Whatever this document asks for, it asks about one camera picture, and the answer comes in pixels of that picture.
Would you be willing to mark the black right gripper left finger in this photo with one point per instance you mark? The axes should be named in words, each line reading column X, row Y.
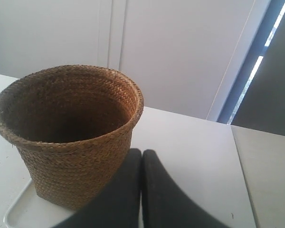
column 118, row 203

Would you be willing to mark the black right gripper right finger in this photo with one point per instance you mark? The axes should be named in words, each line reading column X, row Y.
column 193, row 198

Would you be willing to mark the brown woven straw basket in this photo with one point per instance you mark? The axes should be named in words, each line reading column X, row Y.
column 72, row 126

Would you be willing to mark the white rectangular plastic tray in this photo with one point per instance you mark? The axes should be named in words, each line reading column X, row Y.
column 31, row 211

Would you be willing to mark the dark window frame strip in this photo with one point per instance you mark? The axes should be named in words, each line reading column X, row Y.
column 253, row 63

